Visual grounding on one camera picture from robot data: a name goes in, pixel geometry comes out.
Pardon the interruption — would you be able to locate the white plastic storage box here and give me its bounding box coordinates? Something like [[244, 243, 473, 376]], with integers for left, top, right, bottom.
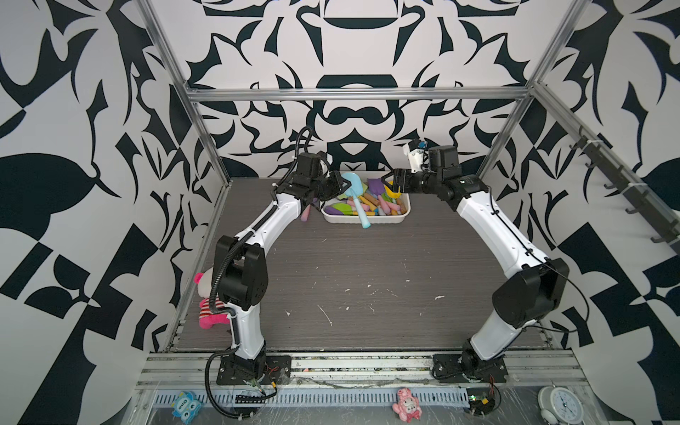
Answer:
[[322, 171, 412, 225]]

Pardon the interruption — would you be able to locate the purple shovel in box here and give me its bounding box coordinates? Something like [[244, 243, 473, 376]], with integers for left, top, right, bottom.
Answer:
[[367, 178, 385, 198]]

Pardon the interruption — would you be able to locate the small green circuit board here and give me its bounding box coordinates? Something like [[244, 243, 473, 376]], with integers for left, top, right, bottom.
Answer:
[[466, 390, 501, 417]]

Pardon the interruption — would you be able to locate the pink striped plush doll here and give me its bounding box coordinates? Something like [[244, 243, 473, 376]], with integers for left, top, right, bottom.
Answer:
[[194, 267, 230, 329]]

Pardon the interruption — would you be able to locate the white alarm clock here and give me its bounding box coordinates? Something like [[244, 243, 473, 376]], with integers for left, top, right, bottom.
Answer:
[[538, 386, 584, 424]]

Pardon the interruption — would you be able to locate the white slotted cable duct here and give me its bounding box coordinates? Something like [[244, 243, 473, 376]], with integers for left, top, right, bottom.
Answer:
[[152, 387, 469, 408]]

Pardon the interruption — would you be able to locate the pink bear toy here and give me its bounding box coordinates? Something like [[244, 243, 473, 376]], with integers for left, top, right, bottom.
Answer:
[[391, 388, 423, 423]]

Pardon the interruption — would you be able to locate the purple shovel pink handle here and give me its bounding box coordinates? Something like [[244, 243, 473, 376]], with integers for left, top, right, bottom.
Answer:
[[300, 198, 318, 222]]

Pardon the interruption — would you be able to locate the blue owl toy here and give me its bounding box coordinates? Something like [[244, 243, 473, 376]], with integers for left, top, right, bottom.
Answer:
[[172, 391, 203, 425]]

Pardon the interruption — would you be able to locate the blue toy shovel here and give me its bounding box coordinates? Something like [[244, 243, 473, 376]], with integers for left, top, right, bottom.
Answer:
[[341, 172, 371, 229]]

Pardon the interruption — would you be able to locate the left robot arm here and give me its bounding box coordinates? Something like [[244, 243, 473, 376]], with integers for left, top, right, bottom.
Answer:
[[207, 152, 349, 365]]

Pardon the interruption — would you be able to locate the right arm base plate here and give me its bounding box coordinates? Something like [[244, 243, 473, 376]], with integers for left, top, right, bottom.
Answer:
[[430, 351, 508, 384]]

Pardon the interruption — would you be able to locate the yellow toy shovel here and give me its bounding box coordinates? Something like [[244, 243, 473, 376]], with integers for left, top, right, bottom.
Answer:
[[384, 182, 401, 198]]

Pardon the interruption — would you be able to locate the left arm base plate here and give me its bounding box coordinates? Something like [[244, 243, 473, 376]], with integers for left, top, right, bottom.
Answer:
[[216, 353, 292, 386]]

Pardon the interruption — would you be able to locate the black wall hook rack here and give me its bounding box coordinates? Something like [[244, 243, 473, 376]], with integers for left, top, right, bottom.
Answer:
[[570, 125, 679, 256]]

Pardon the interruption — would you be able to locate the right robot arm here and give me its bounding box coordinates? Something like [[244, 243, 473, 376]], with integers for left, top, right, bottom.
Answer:
[[383, 140, 570, 372]]

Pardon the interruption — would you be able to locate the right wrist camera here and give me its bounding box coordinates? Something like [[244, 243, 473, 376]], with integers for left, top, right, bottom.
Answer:
[[402, 139, 428, 173]]

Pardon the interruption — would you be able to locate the black corrugated cable hose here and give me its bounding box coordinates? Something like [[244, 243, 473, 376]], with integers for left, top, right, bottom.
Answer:
[[204, 347, 277, 421]]

